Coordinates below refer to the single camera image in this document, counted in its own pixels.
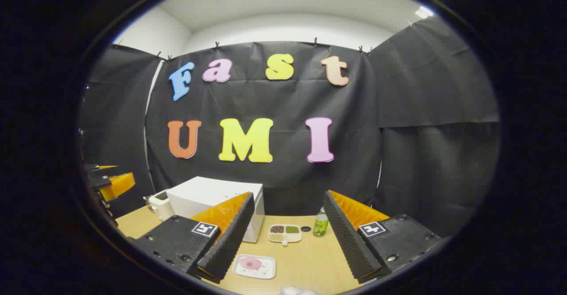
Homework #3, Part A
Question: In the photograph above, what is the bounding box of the white square plate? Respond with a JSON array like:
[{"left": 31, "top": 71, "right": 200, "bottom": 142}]
[{"left": 233, "top": 254, "right": 276, "bottom": 280}]

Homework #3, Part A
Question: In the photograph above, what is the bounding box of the black backdrop cloth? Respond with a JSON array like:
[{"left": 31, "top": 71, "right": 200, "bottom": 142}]
[{"left": 80, "top": 15, "right": 501, "bottom": 238}]

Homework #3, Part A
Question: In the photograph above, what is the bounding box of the white divided bean tray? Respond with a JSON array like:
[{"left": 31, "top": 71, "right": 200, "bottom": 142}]
[{"left": 268, "top": 224, "right": 303, "bottom": 246}]

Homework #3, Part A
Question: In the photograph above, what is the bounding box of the white microwave oven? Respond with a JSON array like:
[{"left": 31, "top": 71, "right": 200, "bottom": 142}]
[{"left": 166, "top": 176, "right": 265, "bottom": 243}]

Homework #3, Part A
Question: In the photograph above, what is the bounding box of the white toaster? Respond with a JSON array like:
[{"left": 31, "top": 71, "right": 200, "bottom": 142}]
[{"left": 144, "top": 190, "right": 176, "bottom": 221}]

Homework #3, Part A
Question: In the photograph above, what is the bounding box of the green label drink bottle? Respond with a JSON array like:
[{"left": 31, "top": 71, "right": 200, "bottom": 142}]
[{"left": 313, "top": 206, "right": 329, "bottom": 237}]

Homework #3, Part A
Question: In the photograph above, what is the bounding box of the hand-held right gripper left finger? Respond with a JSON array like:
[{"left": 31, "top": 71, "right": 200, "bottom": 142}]
[{"left": 128, "top": 192, "right": 256, "bottom": 284}]

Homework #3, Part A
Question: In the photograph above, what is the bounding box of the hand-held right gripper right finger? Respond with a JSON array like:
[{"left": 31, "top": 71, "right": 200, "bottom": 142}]
[{"left": 323, "top": 190, "right": 444, "bottom": 284}]

